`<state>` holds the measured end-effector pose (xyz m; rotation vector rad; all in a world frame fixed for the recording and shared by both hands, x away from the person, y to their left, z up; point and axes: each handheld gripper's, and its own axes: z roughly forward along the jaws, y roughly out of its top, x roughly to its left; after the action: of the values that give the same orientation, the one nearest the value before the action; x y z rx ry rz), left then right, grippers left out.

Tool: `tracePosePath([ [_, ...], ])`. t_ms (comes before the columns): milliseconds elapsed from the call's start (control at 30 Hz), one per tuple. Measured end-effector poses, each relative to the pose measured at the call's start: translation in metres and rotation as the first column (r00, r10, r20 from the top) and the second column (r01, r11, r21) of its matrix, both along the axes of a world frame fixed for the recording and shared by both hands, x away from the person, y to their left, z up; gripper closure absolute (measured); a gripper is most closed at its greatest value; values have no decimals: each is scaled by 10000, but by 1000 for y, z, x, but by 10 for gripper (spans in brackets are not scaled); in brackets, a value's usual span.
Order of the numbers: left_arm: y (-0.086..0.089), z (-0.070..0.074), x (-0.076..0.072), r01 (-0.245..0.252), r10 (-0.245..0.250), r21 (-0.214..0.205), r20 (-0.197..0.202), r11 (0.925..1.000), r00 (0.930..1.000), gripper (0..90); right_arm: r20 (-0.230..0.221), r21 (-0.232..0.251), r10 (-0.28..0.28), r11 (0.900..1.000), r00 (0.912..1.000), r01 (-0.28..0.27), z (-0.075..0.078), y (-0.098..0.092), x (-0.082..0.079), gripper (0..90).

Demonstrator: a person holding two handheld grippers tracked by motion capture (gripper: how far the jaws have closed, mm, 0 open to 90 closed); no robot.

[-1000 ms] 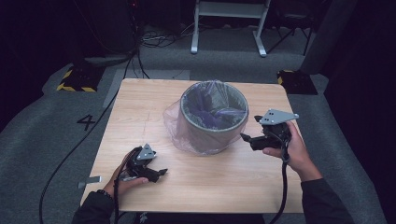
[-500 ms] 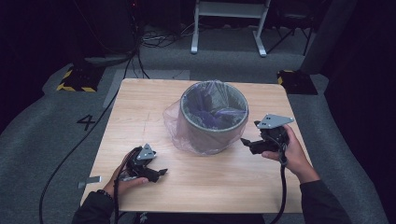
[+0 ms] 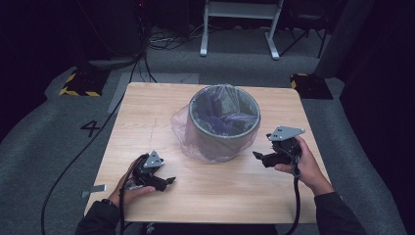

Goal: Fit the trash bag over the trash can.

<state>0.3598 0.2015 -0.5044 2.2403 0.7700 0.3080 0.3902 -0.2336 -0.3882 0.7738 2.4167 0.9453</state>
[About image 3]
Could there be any purple plastic bag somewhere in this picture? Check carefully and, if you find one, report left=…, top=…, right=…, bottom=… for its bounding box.
left=170, top=83, right=262, bottom=164

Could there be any long black floor cable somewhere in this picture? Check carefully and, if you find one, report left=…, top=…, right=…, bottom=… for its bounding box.
left=40, top=52, right=147, bottom=235

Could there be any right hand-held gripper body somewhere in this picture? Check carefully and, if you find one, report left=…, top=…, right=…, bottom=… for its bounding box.
left=266, top=125, right=306, bottom=165

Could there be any grey column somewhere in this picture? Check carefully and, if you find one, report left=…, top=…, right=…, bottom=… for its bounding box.
left=313, top=0, right=376, bottom=79

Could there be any small metal table bracket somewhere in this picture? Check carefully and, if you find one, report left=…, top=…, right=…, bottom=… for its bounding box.
left=80, top=184, right=108, bottom=199

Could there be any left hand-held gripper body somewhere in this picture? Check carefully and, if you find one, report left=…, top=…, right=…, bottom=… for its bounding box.
left=131, top=150, right=165, bottom=189

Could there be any hand-held gripper cable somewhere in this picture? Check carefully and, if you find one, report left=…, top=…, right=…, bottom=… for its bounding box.
left=277, top=143, right=303, bottom=235
left=117, top=154, right=149, bottom=235

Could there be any black chair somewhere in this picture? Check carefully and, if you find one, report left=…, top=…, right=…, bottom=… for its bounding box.
left=279, top=0, right=331, bottom=60

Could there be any person's right hand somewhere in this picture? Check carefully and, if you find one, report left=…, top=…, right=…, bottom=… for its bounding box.
left=273, top=135, right=335, bottom=197

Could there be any grey stand base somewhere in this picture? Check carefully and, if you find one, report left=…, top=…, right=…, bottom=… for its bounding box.
left=87, top=56, right=139, bottom=71

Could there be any black yellow striped base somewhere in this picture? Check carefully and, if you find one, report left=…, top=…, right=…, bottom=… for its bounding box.
left=58, top=68, right=111, bottom=98
left=290, top=72, right=334, bottom=101

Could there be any green plastic trash bin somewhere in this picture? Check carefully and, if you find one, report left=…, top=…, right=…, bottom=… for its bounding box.
left=188, top=85, right=261, bottom=163

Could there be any left hand-held gripper cable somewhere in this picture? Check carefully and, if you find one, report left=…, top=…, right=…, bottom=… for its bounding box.
left=117, top=154, right=149, bottom=235

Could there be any tangle of floor cables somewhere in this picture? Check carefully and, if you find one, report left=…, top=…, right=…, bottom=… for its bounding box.
left=146, top=23, right=209, bottom=52

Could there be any white metal stand frame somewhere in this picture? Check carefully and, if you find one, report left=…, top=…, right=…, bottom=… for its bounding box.
left=199, top=0, right=285, bottom=62

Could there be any black bead bracelet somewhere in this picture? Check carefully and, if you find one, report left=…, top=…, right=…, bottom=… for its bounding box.
left=100, top=198, right=119, bottom=211

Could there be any person's left hand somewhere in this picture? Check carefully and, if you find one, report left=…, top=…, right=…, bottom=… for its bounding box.
left=108, top=159, right=157, bottom=208

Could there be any right hand-held gripper cable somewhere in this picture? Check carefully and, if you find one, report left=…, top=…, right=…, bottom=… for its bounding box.
left=277, top=143, right=303, bottom=235

